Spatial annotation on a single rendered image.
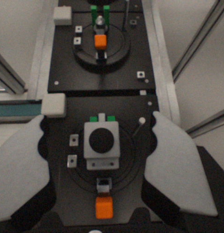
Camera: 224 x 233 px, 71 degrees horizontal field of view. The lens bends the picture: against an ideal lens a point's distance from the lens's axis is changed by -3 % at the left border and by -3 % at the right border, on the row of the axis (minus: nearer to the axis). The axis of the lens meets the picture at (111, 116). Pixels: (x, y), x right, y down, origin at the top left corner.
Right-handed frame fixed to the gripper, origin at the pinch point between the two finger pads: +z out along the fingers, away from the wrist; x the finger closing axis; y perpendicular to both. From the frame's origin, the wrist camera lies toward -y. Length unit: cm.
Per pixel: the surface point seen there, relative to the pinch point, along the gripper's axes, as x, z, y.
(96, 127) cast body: -0.7, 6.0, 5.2
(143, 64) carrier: 9.9, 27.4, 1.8
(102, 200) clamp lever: -0.1, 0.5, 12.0
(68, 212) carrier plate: -6.4, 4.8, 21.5
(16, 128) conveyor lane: -20.3, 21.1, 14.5
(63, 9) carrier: -9.4, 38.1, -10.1
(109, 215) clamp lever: 0.6, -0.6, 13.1
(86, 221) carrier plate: -3.3, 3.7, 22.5
